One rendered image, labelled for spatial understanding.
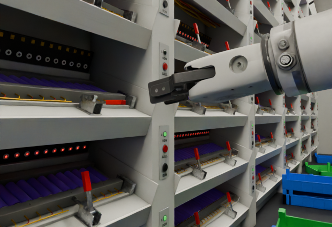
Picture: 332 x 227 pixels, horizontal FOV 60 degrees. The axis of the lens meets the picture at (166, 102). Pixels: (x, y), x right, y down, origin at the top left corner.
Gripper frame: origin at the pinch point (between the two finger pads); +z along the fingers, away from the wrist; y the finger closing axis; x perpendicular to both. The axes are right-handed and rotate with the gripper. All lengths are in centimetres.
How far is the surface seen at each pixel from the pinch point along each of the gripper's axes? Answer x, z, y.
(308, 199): -47, 6, 134
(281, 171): -35, 22, 156
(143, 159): -10.3, 18.8, 16.0
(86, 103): 1.3, 16.4, -1.0
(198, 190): -22.3, 19.4, 40.2
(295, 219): -37, 0, 65
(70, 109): 0.5, 17.9, -3.3
